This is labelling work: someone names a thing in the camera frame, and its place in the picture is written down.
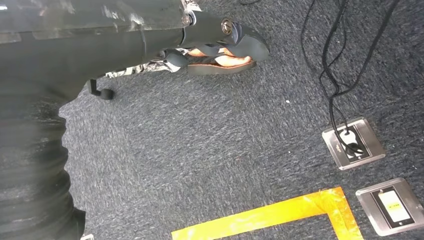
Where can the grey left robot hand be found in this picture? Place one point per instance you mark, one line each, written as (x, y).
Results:
(99, 39)

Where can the person's foot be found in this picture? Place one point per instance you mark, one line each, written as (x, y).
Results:
(232, 60)

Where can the yellow floor tape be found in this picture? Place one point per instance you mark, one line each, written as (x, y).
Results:
(265, 215)

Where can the floor socket with plug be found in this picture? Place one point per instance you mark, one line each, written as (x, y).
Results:
(364, 132)

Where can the floor socket with cover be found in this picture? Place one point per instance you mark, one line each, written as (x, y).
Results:
(392, 207)

